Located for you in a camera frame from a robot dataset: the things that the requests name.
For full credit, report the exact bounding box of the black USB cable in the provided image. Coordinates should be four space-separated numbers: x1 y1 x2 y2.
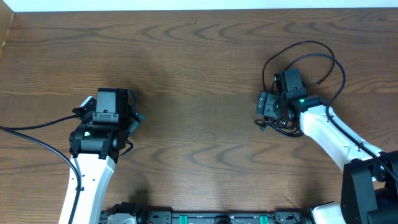
254 40 336 138

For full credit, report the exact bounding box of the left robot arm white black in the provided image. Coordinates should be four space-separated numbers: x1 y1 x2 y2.
59 88 144 223

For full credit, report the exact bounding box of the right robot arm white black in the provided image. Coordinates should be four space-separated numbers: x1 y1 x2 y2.
255 70 397 223

